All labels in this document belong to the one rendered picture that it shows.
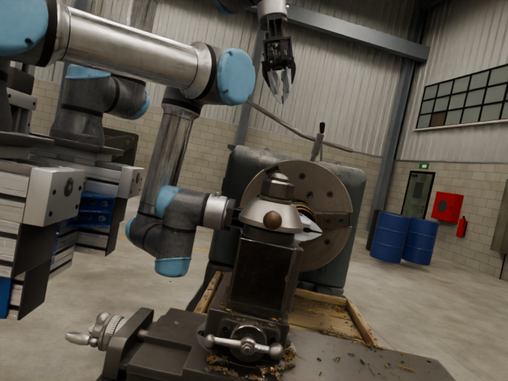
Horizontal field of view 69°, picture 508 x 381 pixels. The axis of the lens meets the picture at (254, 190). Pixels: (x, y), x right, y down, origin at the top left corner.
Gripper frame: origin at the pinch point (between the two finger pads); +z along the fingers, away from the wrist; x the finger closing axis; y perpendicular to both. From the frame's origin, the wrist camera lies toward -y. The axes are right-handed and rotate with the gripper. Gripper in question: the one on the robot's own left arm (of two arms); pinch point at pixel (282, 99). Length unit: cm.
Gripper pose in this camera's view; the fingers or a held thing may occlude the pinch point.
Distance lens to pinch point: 102.8
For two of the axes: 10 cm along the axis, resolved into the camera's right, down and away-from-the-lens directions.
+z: 1.2, 9.9, 0.4
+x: 9.9, -1.2, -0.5
